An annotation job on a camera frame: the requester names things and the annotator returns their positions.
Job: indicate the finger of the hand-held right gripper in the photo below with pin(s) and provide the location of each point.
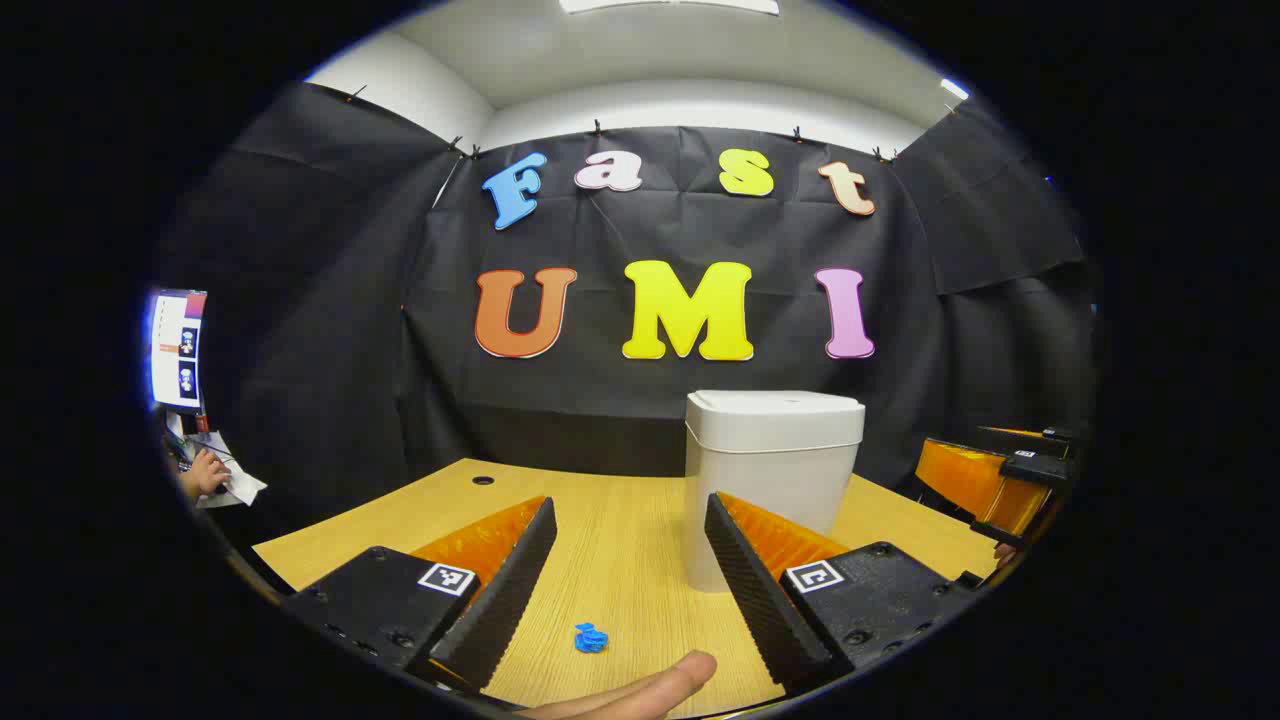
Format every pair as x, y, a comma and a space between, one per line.
970, 480
1040, 440

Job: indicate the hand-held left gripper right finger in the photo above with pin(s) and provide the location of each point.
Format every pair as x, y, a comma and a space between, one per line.
760, 600

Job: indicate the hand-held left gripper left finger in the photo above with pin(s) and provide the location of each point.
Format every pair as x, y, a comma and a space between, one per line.
500, 600

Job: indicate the blue paper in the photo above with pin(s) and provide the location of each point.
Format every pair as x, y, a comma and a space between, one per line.
591, 638

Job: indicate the white desktop garbage bin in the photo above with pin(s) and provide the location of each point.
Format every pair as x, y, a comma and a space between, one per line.
770, 460

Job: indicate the wooden desktop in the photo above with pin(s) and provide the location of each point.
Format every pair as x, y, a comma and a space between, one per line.
620, 540

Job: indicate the black backdrop cloth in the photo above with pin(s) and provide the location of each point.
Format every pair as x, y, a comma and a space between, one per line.
600, 400

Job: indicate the white paper sheets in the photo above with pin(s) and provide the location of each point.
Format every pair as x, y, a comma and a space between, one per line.
240, 485

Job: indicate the ceiling light panel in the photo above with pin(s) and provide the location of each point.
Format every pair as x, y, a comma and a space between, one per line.
954, 89
670, 5

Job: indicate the computer monitor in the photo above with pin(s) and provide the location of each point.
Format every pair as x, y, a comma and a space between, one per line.
178, 350

